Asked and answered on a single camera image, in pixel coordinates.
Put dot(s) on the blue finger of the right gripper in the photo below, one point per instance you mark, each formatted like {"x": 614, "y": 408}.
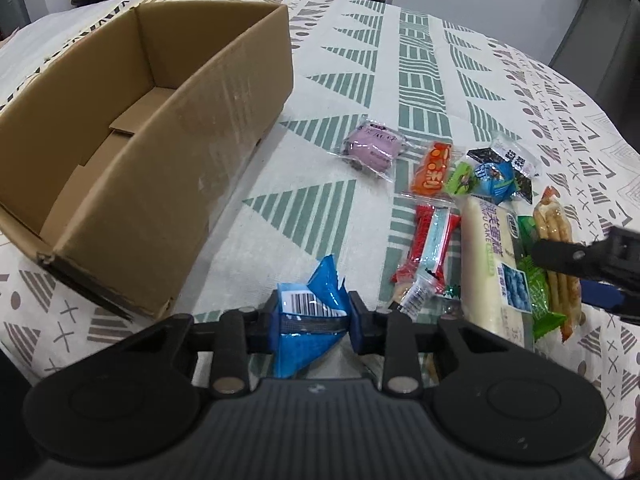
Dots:
{"x": 603, "y": 296}

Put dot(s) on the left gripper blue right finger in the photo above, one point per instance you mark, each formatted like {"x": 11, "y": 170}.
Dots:
{"x": 362, "y": 329}

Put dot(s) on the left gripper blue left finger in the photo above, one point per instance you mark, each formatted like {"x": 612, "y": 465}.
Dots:
{"x": 273, "y": 323}

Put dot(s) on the small clear candy packet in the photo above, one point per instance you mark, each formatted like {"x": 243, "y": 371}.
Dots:
{"x": 424, "y": 298}

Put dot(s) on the green snack bag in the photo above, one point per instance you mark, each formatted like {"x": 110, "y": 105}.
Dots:
{"x": 545, "y": 318}

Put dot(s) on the orange breadstick packet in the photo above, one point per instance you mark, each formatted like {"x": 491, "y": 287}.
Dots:
{"x": 565, "y": 293}

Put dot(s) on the white cake bar packet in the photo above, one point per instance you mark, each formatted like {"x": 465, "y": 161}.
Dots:
{"x": 494, "y": 293}

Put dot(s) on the red light-blue snack bar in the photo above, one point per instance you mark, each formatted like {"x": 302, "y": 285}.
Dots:
{"x": 428, "y": 250}

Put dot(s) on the black white snack packet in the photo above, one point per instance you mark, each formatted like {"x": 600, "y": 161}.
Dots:
{"x": 514, "y": 162}

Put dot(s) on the orange snack packet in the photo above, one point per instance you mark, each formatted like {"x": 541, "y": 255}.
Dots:
{"x": 429, "y": 178}

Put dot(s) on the small green candy packet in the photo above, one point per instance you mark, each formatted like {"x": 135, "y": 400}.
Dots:
{"x": 462, "y": 179}

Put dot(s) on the purple snack packet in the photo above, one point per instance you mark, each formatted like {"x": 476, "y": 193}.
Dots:
{"x": 373, "y": 148}

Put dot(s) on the blue cartoon snack packet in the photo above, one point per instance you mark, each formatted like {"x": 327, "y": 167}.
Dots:
{"x": 494, "y": 181}

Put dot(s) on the brown cardboard box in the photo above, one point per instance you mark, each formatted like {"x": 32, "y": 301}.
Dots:
{"x": 117, "y": 160}

